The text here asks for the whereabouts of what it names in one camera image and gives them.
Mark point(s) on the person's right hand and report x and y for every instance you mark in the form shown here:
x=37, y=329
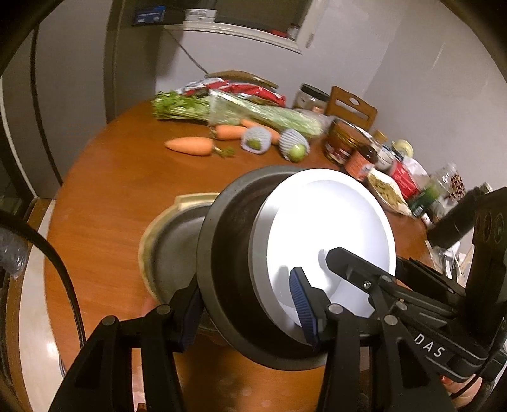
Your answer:
x=469, y=394

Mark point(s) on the large steel bowl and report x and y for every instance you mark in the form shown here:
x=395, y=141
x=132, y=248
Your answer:
x=229, y=237

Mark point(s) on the glass chili sauce jar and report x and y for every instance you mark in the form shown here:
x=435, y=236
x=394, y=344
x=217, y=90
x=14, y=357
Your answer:
x=340, y=140

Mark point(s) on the fruit in foam net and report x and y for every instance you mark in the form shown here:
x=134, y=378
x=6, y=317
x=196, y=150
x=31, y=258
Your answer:
x=255, y=140
x=293, y=146

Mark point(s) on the carrot with green top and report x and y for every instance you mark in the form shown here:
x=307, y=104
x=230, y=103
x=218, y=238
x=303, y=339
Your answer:
x=188, y=145

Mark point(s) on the window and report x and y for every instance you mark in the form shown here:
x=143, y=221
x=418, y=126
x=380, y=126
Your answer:
x=253, y=16

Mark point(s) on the roll of tape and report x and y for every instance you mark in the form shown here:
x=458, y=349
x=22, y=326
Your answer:
x=403, y=147

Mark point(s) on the plate of green vegetables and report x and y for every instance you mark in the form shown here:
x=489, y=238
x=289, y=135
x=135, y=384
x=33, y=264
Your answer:
x=390, y=190

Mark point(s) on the blue box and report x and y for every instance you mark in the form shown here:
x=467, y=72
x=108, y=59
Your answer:
x=149, y=15

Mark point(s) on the red tissue box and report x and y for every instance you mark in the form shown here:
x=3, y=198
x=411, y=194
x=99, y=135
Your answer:
x=408, y=176

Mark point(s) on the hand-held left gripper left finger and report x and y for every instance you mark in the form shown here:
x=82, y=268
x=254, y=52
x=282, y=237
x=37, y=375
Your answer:
x=190, y=321

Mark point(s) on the small jar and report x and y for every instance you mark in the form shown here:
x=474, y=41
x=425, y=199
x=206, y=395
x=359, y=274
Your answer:
x=293, y=32

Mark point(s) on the pink plastic plate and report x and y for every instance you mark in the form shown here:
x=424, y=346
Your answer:
x=149, y=307

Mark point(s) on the celery in plastic bag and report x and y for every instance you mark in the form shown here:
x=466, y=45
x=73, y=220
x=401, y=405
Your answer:
x=257, y=113

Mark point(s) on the white box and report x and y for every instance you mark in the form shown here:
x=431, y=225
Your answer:
x=201, y=14

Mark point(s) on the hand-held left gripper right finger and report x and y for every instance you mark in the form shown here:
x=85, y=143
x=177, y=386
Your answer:
x=303, y=305

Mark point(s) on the yellow shell-shaped plate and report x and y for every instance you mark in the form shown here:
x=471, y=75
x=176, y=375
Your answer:
x=158, y=222

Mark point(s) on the grey plastic bag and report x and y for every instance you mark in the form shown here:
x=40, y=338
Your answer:
x=12, y=253

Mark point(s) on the grey refrigerator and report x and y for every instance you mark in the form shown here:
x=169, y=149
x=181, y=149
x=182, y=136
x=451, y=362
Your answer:
x=71, y=79

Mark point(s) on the orange carrot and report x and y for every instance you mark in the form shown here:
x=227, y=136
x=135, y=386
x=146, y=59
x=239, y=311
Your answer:
x=271, y=132
x=229, y=132

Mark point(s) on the wooden chair with cutout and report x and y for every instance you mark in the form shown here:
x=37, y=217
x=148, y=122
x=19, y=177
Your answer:
x=350, y=107

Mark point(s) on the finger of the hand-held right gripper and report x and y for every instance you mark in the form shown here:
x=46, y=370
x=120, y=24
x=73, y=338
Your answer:
x=348, y=263
x=427, y=277

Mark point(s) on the sauce bottle with red label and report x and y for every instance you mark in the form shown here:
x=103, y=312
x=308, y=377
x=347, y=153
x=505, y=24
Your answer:
x=360, y=162

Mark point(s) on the red snack bag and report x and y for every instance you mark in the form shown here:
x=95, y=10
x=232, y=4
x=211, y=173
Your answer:
x=237, y=89

